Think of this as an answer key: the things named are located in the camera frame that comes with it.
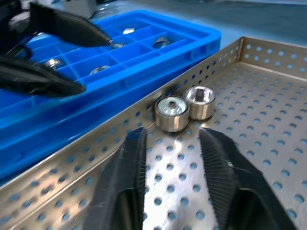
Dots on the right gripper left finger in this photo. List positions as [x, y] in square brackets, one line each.
[120, 191]

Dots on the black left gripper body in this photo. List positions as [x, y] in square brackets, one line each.
[7, 12]

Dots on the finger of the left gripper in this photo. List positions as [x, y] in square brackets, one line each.
[36, 81]
[72, 28]

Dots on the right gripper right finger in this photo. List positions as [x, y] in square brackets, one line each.
[239, 191]

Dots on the blue compartment tray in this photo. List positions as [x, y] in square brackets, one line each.
[72, 115]

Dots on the perforated metal tray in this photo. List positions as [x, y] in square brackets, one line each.
[263, 71]

